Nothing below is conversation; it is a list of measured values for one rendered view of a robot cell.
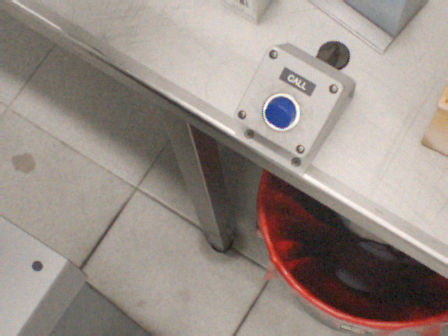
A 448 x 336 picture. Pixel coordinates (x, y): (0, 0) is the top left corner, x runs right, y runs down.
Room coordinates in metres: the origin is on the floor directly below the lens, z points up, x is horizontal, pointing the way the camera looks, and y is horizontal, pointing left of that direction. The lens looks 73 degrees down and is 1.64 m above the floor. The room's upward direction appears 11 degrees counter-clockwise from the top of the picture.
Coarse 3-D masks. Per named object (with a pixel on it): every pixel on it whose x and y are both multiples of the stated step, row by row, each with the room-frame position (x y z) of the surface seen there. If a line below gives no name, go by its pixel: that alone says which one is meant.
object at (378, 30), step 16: (320, 0) 0.36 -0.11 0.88; (336, 0) 0.36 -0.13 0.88; (352, 0) 0.35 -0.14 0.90; (368, 0) 0.34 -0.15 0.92; (384, 0) 0.33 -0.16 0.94; (400, 0) 0.32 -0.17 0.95; (416, 0) 0.33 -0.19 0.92; (336, 16) 0.34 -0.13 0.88; (352, 16) 0.34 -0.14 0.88; (368, 16) 0.34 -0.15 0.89; (384, 16) 0.32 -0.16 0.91; (400, 16) 0.31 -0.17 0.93; (352, 32) 0.33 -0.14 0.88; (368, 32) 0.32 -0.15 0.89; (384, 32) 0.32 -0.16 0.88; (400, 32) 0.32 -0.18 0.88; (384, 48) 0.31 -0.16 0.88
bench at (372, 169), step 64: (0, 0) 0.43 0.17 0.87; (64, 0) 0.42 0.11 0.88; (128, 0) 0.40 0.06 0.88; (192, 0) 0.39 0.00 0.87; (128, 64) 0.34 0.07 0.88; (192, 64) 0.33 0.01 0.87; (256, 64) 0.32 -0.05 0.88; (384, 64) 0.29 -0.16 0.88; (192, 128) 0.33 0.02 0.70; (384, 128) 0.24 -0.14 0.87; (192, 192) 0.35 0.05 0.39; (320, 192) 0.19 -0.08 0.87; (384, 192) 0.18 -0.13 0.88
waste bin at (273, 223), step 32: (288, 192) 0.33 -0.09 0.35; (256, 224) 0.29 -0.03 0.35; (288, 224) 0.28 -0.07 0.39; (320, 224) 0.29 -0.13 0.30; (288, 256) 0.23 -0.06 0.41; (320, 256) 0.24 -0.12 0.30; (288, 288) 0.19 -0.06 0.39; (320, 288) 0.21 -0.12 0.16; (352, 288) 0.21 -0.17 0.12; (416, 288) 0.18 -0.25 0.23; (320, 320) 0.17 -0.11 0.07; (352, 320) 0.12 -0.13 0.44; (384, 320) 0.12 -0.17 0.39; (416, 320) 0.11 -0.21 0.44
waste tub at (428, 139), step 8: (440, 96) 0.22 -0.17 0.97; (440, 104) 0.22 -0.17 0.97; (440, 112) 0.21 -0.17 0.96; (432, 120) 0.22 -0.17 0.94; (440, 120) 0.21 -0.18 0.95; (432, 128) 0.21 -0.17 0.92; (440, 128) 0.21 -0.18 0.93; (424, 136) 0.22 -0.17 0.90; (432, 136) 0.21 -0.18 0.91; (440, 136) 0.21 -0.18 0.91; (424, 144) 0.21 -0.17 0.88; (432, 144) 0.21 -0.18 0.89; (440, 144) 0.21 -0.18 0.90; (440, 152) 0.20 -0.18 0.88
